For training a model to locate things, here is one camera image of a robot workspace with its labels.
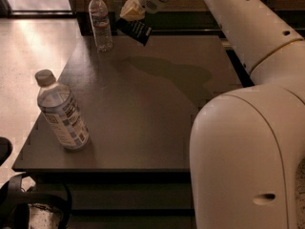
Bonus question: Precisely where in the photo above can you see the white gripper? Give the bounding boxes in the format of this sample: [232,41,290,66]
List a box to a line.
[120,0,166,21]

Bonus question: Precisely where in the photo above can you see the dark blue rxbar wrapper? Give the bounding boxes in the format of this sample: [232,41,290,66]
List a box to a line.
[115,18,152,46]

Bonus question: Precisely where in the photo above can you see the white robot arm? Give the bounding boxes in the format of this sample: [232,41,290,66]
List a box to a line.
[121,0,305,229]

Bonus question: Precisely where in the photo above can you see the clear water bottle far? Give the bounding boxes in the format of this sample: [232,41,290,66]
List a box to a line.
[89,0,112,52]

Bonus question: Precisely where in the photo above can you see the labelled water bottle near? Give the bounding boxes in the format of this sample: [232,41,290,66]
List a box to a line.
[35,70,90,151]

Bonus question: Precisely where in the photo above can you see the black round object left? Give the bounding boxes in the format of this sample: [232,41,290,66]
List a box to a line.
[0,137,12,166]

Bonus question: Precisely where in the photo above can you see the grey drawer cabinet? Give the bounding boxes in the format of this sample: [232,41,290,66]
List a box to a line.
[31,172,196,229]

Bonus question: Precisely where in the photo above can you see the black chair base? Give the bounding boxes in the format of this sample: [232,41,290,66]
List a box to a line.
[0,174,72,229]

